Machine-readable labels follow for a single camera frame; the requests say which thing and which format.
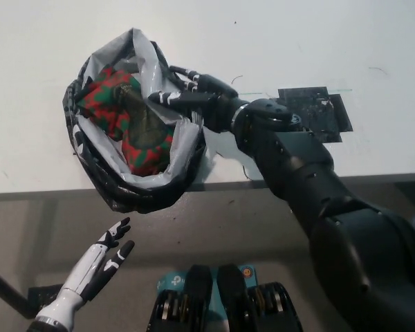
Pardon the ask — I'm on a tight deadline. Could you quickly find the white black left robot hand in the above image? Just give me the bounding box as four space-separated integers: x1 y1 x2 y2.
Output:
36 216 136 322

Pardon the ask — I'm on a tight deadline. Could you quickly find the black plastic bag grey inside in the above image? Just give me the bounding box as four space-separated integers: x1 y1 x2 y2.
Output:
61 28 208 214

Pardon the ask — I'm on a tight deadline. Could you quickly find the red green patterned garment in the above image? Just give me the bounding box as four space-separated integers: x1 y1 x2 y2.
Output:
79 68 174 176

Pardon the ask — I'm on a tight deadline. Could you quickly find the black ribbed robot body block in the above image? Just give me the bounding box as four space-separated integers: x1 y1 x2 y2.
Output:
148 264 214 332
216 264 304 332

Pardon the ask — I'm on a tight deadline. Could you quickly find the black floor tape patch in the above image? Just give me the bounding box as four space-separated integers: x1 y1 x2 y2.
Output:
27 285 64 311

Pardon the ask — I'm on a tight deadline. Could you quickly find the black tape patch on table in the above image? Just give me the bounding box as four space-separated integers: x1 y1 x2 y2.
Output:
277 86 353 143

